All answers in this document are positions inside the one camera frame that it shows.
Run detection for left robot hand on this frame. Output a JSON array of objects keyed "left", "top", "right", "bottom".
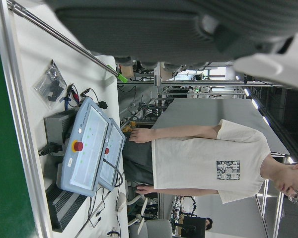
[{"left": 44, "top": 0, "right": 298, "bottom": 90}]

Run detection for dark grey metal box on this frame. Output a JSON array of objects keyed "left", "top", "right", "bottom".
[{"left": 43, "top": 109, "right": 78, "bottom": 156}]

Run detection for long metal rod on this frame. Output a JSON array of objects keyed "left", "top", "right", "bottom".
[{"left": 6, "top": 0, "right": 129, "bottom": 84}]

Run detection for large grey board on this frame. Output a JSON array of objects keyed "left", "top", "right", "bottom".
[{"left": 151, "top": 98, "right": 291, "bottom": 156}]

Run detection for red and blue clip leads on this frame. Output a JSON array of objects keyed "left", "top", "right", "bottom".
[{"left": 60, "top": 83, "right": 80, "bottom": 111}]

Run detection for clear bag with black parts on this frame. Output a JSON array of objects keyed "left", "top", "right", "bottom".
[{"left": 32, "top": 59, "right": 68, "bottom": 110}]

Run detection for large grey teach pendant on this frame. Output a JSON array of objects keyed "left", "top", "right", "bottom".
[{"left": 60, "top": 97, "right": 112, "bottom": 198}]

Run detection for person in white shirt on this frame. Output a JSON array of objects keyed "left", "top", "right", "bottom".
[{"left": 123, "top": 119, "right": 298, "bottom": 205}]

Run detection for white computer mouse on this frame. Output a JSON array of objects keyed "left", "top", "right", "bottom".
[{"left": 115, "top": 192, "right": 128, "bottom": 213}]

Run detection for green conveyor belt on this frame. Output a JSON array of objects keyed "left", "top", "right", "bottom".
[{"left": 0, "top": 0, "right": 39, "bottom": 238}]

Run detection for black finned power supply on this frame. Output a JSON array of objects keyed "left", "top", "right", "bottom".
[{"left": 45, "top": 182, "right": 88, "bottom": 233}]

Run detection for grey white office chair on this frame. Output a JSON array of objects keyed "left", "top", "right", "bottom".
[{"left": 127, "top": 192, "right": 174, "bottom": 238}]

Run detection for black computer monitor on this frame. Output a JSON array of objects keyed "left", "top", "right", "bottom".
[{"left": 182, "top": 216, "right": 207, "bottom": 238}]

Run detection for black plug with cable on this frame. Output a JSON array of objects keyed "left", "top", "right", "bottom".
[{"left": 79, "top": 88, "right": 108, "bottom": 110}]

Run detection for teach pendant with black cable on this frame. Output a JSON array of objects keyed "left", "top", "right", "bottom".
[{"left": 98, "top": 118, "right": 127, "bottom": 192}]

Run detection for black pendant cable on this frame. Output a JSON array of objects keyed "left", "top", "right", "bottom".
[{"left": 103, "top": 158, "right": 124, "bottom": 188}]

